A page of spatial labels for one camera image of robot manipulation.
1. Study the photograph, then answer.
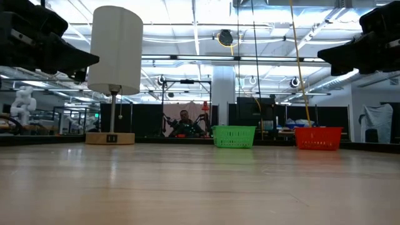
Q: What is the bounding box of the seated person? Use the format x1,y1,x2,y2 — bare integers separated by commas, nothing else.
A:
168,109,208,138

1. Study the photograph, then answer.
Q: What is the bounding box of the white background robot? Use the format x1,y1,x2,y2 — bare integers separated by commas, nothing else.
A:
10,85,38,126

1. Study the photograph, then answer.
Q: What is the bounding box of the black table frame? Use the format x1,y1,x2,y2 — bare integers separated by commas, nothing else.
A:
0,134,400,154

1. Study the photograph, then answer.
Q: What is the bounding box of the white draped cloth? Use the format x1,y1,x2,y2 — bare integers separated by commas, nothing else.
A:
358,102,394,144

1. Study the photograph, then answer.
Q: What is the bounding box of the beige curtain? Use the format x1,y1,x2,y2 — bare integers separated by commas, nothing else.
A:
162,101,214,138

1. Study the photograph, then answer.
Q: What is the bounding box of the black hanging cable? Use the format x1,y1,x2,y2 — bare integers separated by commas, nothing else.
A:
251,0,264,141

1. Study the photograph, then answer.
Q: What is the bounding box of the black monitor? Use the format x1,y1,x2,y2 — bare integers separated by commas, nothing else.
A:
236,96,276,126

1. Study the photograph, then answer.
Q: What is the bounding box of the black frame stand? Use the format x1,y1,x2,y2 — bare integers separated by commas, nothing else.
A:
161,79,213,126

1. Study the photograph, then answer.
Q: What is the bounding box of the black partition panel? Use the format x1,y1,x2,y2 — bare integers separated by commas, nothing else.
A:
274,104,349,128
99,102,163,138

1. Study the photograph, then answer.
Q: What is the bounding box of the red plastic basket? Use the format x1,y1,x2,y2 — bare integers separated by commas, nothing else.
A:
294,126,344,151

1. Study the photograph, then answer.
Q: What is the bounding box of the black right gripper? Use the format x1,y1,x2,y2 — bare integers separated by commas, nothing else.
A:
317,0,400,77

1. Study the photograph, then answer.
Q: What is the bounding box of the green plastic basket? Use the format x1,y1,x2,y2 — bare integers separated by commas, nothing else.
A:
211,125,257,149

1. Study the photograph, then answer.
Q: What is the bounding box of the white lamp with wooden base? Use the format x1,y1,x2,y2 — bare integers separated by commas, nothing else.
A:
85,5,144,145

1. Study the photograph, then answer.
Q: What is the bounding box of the yellow hanging cable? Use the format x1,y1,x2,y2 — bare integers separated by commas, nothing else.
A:
289,0,313,128

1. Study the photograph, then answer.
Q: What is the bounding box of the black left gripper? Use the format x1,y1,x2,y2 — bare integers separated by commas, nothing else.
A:
0,0,100,83

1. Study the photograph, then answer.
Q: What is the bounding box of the blue bin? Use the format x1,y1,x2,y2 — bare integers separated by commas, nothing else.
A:
284,118,314,129

